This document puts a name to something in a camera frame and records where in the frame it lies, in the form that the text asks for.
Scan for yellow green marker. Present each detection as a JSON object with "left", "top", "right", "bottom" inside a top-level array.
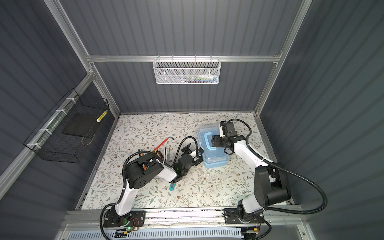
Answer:
[{"left": 96, "top": 110, "right": 108, "bottom": 123}]

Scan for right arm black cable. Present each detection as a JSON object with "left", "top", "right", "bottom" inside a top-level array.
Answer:
[{"left": 225, "top": 118, "right": 328, "bottom": 215}]

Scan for markers in white basket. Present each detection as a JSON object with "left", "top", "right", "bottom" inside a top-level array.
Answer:
[{"left": 179, "top": 74, "right": 219, "bottom": 84}]

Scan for red handled hex key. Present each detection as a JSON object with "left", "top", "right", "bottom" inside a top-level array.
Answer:
[{"left": 153, "top": 137, "right": 175, "bottom": 153}]

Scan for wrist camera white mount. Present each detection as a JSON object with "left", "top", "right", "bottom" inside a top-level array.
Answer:
[
  {"left": 196, "top": 148, "right": 204, "bottom": 161},
  {"left": 219, "top": 121, "right": 238, "bottom": 138}
]

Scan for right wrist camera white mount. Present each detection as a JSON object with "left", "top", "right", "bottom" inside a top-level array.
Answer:
[{"left": 219, "top": 121, "right": 238, "bottom": 138}]

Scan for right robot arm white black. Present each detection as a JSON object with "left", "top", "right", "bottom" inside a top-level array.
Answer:
[{"left": 212, "top": 136, "right": 292, "bottom": 223}]

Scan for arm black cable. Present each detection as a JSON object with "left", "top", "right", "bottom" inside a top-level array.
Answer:
[
  {"left": 99, "top": 135, "right": 199, "bottom": 240},
  {"left": 225, "top": 118, "right": 328, "bottom": 215}
]

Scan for black wire basket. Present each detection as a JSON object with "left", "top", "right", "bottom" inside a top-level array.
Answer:
[{"left": 24, "top": 91, "right": 109, "bottom": 164}]

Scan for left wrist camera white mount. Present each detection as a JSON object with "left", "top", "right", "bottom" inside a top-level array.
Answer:
[{"left": 196, "top": 148, "right": 204, "bottom": 161}]

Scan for black pad in basket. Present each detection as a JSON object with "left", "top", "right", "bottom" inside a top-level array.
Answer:
[{"left": 62, "top": 114, "right": 101, "bottom": 139}]

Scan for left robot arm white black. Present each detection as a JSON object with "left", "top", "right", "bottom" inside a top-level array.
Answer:
[{"left": 114, "top": 148, "right": 204, "bottom": 217}]

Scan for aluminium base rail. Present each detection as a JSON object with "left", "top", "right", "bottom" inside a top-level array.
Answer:
[{"left": 55, "top": 207, "right": 315, "bottom": 240}]

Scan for white wire mesh basket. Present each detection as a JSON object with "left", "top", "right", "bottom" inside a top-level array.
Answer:
[{"left": 153, "top": 60, "right": 222, "bottom": 85}]

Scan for blue plastic tool box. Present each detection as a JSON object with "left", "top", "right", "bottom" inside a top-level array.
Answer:
[{"left": 197, "top": 125, "right": 230, "bottom": 169}]

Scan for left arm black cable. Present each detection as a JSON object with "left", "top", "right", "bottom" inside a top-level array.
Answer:
[{"left": 99, "top": 135, "right": 199, "bottom": 240}]

